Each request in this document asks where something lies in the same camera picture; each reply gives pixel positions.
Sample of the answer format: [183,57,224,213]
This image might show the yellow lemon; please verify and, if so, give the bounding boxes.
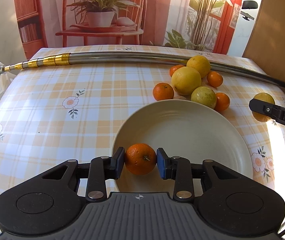
[253,92,276,123]

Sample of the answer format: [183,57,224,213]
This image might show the large yellow grapefruit back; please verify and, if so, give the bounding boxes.
[187,55,211,78]

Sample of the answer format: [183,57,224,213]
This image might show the orange tangerine with stem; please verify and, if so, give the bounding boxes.
[125,143,157,176]

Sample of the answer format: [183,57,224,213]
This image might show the orange tangerine behind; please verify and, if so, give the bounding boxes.
[169,64,184,77]

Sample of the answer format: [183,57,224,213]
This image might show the large yellow grapefruit front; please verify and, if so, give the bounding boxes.
[171,67,202,96]

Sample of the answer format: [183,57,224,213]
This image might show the black device on stand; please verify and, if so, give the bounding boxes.
[240,0,259,21]

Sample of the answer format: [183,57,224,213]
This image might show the cream round plate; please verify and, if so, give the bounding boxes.
[111,99,254,198]

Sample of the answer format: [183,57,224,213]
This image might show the wooden board panel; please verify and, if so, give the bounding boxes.
[243,0,285,81]

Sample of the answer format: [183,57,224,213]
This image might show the printed room backdrop cloth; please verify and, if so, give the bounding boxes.
[14,0,243,59]

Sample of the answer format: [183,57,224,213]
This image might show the yellow-green lemon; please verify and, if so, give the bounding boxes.
[191,86,217,109]

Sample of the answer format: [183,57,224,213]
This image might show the telescopic steel gold pole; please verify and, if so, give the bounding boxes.
[0,51,285,88]

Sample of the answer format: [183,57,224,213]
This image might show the large yellow grapefruit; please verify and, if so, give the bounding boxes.
[187,55,211,78]
[171,67,202,96]

